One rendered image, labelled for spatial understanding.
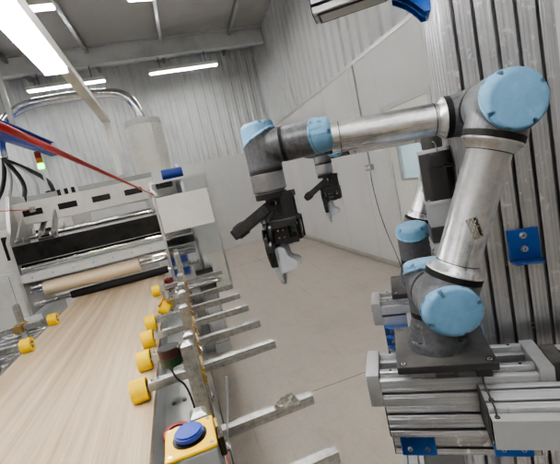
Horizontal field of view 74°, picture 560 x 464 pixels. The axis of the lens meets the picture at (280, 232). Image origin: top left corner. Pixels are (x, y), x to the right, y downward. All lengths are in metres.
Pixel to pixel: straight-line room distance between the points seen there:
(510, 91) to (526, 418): 0.66
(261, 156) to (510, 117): 0.47
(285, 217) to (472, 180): 0.38
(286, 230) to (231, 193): 9.17
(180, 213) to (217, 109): 6.89
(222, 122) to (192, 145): 0.99
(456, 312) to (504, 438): 0.30
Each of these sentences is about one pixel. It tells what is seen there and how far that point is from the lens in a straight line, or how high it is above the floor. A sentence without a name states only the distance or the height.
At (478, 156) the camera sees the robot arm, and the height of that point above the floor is 1.50.
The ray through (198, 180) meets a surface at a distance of 3.55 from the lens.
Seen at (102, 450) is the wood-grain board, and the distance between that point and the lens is 1.32.
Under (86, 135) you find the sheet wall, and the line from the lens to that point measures 10.29.
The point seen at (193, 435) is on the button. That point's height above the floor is 1.23.
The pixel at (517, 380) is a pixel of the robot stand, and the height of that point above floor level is 0.96.
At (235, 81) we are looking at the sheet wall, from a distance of 10.45.
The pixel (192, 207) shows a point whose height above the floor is 1.45.
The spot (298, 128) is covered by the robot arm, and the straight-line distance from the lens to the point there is 0.79.
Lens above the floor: 1.54
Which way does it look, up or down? 8 degrees down
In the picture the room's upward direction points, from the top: 12 degrees counter-clockwise
